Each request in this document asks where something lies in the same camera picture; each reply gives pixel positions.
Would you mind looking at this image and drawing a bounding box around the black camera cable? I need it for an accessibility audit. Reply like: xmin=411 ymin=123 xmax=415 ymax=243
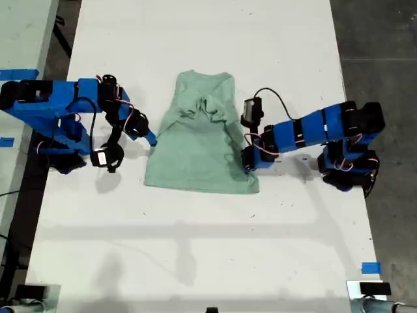
xmin=55 ymin=99 xmax=100 ymax=154
xmin=253 ymin=87 xmax=297 ymax=123

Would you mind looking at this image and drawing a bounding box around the pale grey side table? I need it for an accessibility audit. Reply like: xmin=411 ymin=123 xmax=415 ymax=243
xmin=0 ymin=0 xmax=60 ymax=258

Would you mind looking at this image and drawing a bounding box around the black camera stalk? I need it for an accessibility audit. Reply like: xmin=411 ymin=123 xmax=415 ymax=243
xmin=106 ymin=125 xmax=125 ymax=174
xmin=246 ymin=123 xmax=263 ymax=144

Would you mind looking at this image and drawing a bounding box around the black stand leg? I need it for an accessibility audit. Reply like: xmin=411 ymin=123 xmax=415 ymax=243
xmin=51 ymin=14 xmax=74 ymax=59

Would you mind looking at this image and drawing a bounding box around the blue tape square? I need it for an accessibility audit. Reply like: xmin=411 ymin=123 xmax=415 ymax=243
xmin=361 ymin=261 xmax=382 ymax=275

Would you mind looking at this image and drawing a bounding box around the silver metal box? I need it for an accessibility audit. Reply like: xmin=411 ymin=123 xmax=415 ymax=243
xmin=346 ymin=280 xmax=388 ymax=301

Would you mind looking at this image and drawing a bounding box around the grey tube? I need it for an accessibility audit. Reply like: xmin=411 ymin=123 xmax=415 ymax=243
xmin=350 ymin=297 xmax=417 ymax=313
xmin=0 ymin=301 xmax=46 ymax=313

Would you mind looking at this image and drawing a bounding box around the pale green T-shirt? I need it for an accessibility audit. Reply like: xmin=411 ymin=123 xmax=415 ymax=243
xmin=143 ymin=69 xmax=261 ymax=196

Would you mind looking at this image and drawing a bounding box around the small black box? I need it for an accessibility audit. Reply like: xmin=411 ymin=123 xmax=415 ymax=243
xmin=359 ymin=282 xmax=392 ymax=296
xmin=15 ymin=285 xmax=46 ymax=300

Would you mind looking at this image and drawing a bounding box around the long blue tape strip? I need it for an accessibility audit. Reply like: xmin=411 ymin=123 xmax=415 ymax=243
xmin=0 ymin=68 xmax=40 ymax=81

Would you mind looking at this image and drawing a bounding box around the black base cable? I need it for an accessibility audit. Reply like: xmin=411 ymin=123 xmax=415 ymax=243
xmin=364 ymin=169 xmax=381 ymax=199

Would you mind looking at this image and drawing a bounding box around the black camera box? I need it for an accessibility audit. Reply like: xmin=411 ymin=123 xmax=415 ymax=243
xmin=92 ymin=148 xmax=110 ymax=168
xmin=240 ymin=97 xmax=264 ymax=127

